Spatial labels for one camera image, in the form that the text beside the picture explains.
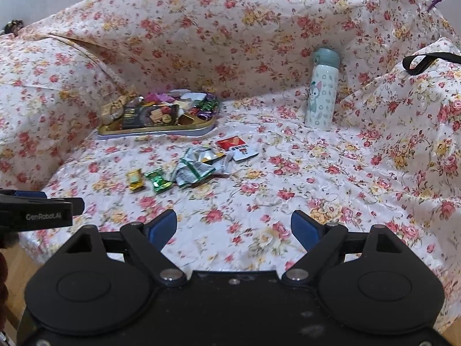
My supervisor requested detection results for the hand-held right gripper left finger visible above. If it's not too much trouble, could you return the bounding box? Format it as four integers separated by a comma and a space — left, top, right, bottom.
65, 210, 188, 286

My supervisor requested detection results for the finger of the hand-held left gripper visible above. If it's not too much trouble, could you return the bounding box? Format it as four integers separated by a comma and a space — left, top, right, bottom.
0, 189, 47, 200

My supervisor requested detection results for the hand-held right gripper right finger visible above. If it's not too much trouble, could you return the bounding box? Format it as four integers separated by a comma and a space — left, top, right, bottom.
281, 210, 401, 286

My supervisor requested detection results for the green white snack packet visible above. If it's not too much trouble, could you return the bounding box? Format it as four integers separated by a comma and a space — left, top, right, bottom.
182, 147, 204, 168
175, 160, 216, 188

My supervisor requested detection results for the gold tin tray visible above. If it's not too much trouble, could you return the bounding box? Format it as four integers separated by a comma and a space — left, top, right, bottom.
97, 88, 221, 140

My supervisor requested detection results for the green foil candy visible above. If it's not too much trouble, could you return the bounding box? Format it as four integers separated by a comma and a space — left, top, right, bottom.
144, 169, 174, 193
196, 94, 217, 112

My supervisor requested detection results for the gold wrapped candy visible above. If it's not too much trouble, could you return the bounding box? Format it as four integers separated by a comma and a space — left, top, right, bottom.
126, 169, 145, 191

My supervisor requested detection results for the crumpled silver packet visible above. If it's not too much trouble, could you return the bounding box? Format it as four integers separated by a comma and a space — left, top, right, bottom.
196, 149, 227, 163

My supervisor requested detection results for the red white snack packet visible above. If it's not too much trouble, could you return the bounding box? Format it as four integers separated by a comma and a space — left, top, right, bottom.
216, 135, 259, 161

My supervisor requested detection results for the black cracker packet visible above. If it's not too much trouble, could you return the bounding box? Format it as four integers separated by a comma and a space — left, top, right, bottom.
122, 101, 180, 129

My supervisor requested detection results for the gold brown snack packet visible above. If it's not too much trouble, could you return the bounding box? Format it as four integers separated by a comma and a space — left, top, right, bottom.
100, 93, 135, 124

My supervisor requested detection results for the silver foil packet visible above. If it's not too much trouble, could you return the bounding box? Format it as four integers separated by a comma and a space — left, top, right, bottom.
179, 92, 206, 109

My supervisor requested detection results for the pale green cartoon water bottle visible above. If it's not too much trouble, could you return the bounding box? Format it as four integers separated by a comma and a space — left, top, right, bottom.
304, 48, 340, 129

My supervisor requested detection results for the black strap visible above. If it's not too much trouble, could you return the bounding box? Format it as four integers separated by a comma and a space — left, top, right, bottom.
402, 53, 461, 76

